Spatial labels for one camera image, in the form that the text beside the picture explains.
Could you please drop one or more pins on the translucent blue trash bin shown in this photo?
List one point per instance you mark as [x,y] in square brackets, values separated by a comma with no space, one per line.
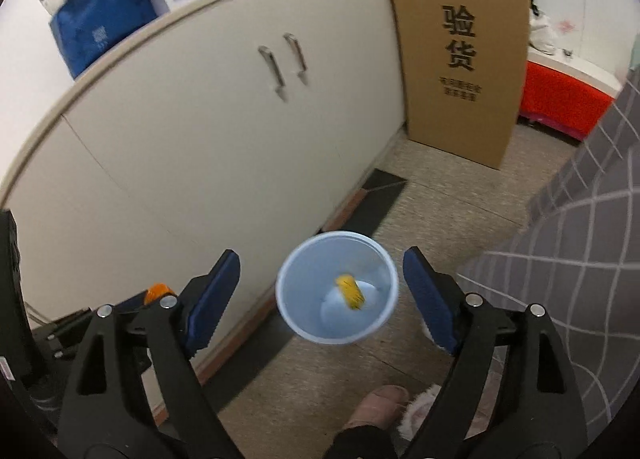
[307,296]

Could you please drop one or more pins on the brown cardboard box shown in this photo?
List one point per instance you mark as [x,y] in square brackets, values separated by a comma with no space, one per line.
[464,64]

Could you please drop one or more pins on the red storage box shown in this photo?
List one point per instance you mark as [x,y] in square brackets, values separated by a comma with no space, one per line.
[561,102]

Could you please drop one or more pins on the right metal cabinet handle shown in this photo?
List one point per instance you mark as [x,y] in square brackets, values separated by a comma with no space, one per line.
[298,53]

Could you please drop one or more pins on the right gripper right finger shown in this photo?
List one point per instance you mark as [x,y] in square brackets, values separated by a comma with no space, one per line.
[538,411]

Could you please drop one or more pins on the left metal cabinet handle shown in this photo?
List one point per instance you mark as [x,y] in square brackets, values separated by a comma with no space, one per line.
[274,68]

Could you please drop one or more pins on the yellow wrapper trash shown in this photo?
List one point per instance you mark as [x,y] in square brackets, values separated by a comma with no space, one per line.
[350,291]

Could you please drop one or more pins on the white low cabinet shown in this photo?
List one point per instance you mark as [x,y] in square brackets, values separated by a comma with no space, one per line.
[174,148]

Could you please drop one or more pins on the metal cabinet handle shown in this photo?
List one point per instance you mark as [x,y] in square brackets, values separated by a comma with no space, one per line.
[274,68]
[298,53]

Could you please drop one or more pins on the grey checked bed sheet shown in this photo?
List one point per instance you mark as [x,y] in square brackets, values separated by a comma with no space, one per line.
[579,257]

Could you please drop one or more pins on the pink slipper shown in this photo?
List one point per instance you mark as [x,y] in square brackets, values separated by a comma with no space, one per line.
[380,408]

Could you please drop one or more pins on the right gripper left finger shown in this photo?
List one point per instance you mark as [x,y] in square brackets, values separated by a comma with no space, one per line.
[190,428]

